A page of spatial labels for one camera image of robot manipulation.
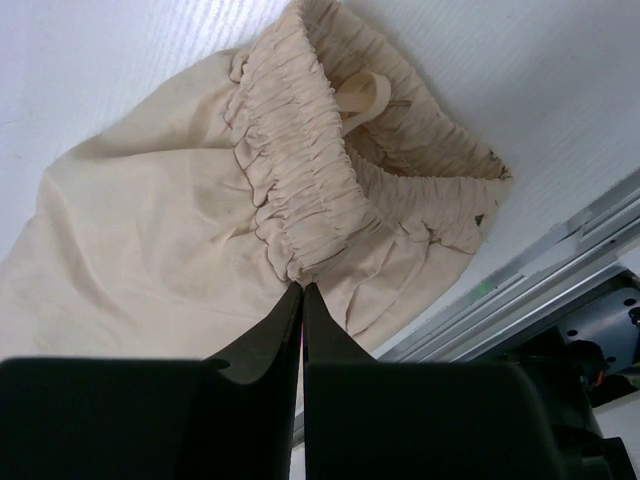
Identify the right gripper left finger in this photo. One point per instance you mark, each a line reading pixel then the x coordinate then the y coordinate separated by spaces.
pixel 255 396

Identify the beige trousers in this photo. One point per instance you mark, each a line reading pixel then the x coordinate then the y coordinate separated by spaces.
pixel 316 154

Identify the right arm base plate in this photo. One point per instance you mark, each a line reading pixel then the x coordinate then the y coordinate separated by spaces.
pixel 596 335

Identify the front aluminium frame rail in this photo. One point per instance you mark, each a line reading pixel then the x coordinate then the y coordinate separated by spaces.
pixel 573 259

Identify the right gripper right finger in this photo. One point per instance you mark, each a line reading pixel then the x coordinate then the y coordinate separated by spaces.
pixel 333 424

